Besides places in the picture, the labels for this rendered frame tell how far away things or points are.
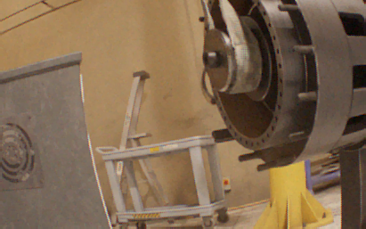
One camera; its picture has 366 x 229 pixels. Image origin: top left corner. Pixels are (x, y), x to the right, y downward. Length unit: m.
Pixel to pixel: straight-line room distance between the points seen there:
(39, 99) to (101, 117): 6.69
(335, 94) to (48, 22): 7.10
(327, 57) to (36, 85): 0.62
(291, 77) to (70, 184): 0.54
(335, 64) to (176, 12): 6.42
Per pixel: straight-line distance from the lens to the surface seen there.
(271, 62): 1.31
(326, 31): 1.22
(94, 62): 7.70
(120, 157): 5.65
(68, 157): 0.91
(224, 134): 1.57
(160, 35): 7.56
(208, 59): 1.34
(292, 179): 3.89
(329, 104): 1.24
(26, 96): 0.92
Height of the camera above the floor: 0.64
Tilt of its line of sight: 4 degrees up
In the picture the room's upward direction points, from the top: 10 degrees counter-clockwise
